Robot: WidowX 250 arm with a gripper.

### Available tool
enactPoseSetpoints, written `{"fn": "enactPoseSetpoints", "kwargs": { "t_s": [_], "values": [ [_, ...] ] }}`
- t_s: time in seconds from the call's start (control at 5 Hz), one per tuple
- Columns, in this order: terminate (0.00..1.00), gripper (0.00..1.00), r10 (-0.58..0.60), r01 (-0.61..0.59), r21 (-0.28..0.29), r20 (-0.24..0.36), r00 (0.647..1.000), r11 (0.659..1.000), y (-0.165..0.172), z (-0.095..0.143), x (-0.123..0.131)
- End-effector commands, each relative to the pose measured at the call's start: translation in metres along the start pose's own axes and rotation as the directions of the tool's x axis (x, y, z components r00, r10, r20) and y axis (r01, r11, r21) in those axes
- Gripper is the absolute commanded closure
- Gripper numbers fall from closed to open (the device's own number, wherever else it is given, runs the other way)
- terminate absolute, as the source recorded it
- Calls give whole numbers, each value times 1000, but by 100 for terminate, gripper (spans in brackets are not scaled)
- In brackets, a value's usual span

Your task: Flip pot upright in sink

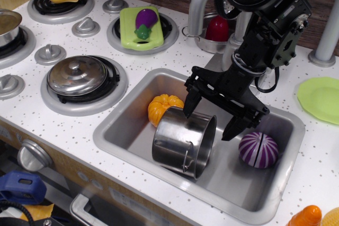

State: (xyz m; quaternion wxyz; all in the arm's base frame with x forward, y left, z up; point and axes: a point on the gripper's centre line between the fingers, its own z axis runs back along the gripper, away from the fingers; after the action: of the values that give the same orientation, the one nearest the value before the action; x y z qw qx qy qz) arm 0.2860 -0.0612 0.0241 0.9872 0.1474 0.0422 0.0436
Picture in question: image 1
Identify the grey stove knob left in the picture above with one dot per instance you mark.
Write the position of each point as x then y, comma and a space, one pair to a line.
11, 86

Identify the grey vertical pole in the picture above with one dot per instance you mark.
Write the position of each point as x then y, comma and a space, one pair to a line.
323, 55

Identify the orange toy carrot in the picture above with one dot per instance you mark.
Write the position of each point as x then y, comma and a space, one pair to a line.
309, 216

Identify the silver oven door handle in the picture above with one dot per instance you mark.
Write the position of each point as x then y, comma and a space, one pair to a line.
78, 210

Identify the green toy plate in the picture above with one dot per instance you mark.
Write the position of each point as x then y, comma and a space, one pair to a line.
319, 97

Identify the grey stove knob front-middle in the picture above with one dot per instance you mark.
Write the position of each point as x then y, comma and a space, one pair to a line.
50, 54

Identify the steel pot lid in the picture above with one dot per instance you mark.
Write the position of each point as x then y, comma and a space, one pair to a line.
78, 75

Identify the blue clamp tool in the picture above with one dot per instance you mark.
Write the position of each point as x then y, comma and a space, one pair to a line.
23, 188

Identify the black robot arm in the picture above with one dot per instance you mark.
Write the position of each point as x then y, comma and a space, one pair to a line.
269, 42

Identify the purple toy eggplant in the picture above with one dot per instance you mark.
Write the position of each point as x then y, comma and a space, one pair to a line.
145, 20

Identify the green toy cutting board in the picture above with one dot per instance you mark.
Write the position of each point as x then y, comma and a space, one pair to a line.
129, 39

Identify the red toy in steel bowl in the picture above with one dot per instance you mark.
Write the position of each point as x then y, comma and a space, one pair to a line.
218, 30

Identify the silver strainer ladle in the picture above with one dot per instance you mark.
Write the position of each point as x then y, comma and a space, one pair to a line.
227, 6

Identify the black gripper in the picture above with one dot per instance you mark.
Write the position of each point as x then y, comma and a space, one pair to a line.
228, 90

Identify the stainless steel pot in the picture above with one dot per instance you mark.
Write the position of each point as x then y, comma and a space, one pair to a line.
182, 144

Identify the grey stove knob back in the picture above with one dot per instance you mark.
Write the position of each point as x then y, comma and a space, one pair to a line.
114, 6

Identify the silver toy faucet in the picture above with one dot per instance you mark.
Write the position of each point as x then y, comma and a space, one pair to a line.
195, 27

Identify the steel pot on left burner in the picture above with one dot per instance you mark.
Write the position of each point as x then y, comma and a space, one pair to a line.
10, 22

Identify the purple striped toy onion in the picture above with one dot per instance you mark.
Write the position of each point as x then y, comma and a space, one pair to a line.
258, 150

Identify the yellow mesh toy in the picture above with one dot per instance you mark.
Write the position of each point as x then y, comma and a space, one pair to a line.
331, 218

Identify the small steel bowl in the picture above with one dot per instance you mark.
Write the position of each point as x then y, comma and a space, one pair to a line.
212, 46

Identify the silver oven dial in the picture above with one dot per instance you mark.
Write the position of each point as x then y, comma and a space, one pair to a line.
32, 157

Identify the orange toy pumpkin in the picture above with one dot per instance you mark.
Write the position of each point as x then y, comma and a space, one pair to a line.
158, 106

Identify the stainless steel sink basin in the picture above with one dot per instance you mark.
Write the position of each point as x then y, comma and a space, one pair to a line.
249, 194

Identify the grey stove knob middle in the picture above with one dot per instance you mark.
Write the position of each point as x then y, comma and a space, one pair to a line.
85, 28

